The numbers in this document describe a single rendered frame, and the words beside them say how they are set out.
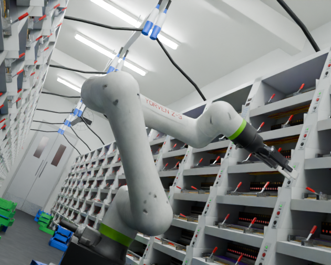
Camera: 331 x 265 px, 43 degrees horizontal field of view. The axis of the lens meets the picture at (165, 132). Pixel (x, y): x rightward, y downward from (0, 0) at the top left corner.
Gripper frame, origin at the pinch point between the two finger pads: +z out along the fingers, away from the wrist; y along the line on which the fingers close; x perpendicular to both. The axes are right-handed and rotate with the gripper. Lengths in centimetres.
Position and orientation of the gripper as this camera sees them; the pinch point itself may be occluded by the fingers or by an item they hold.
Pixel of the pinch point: (287, 171)
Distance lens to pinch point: 168.9
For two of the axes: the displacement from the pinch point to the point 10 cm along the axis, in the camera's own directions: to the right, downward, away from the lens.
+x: 5.4, -7.9, 2.9
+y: 3.4, -1.1, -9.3
